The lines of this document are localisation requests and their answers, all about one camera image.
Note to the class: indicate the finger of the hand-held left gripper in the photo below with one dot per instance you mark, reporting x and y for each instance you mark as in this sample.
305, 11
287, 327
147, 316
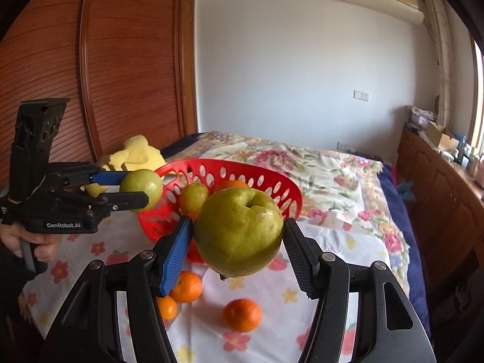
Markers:
109, 177
124, 200

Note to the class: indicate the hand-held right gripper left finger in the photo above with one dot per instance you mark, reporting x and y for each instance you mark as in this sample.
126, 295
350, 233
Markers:
176, 257

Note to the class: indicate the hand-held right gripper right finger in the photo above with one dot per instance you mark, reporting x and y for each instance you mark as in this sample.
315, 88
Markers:
298, 261

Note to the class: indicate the green apple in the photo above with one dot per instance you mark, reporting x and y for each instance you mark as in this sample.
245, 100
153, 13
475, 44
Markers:
141, 187

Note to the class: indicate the red plastic basket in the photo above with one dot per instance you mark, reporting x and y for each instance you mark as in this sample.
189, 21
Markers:
197, 253

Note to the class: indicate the small tangerine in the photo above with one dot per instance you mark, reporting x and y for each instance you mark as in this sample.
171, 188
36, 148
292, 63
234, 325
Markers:
167, 308

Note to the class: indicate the small green fruit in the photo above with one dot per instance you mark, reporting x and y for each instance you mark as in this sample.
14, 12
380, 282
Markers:
193, 196

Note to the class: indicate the large yellow-green pear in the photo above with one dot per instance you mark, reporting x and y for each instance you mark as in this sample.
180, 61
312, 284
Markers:
238, 230

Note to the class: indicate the round orange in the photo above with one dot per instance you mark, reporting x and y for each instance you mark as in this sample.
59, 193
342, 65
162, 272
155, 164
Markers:
232, 186

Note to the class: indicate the person's left hand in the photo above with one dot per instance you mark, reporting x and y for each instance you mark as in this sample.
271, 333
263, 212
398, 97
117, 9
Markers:
49, 247

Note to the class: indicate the yellow plush toy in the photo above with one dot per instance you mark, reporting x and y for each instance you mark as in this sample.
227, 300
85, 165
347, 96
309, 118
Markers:
140, 155

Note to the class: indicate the white fruit-print tablecloth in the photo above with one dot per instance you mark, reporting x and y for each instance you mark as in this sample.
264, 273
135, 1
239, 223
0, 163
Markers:
340, 245

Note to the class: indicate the floral blanket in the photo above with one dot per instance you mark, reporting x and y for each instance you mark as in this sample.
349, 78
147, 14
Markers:
302, 166

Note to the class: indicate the wooden wardrobe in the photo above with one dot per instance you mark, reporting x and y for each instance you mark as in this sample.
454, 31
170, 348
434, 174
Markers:
124, 64

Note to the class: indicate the dark blue bedsheet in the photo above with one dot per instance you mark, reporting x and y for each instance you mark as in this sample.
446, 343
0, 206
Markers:
412, 242

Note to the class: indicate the teal cloth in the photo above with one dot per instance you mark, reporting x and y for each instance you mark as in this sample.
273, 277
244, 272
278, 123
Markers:
404, 191

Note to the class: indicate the wooden cabinet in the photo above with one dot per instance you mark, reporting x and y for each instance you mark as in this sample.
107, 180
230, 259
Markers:
435, 181

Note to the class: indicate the cardboard box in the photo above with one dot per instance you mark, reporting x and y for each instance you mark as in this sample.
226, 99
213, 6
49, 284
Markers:
440, 138

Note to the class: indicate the window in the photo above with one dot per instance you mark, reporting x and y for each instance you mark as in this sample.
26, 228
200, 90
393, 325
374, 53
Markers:
479, 102

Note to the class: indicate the patterned curtain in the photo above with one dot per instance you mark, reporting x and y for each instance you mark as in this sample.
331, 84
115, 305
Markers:
442, 45

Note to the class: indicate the white air conditioner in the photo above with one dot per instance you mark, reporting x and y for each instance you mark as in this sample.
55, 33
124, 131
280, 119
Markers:
378, 3

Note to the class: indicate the white wall switch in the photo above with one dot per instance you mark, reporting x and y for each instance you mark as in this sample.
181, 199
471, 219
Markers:
361, 95

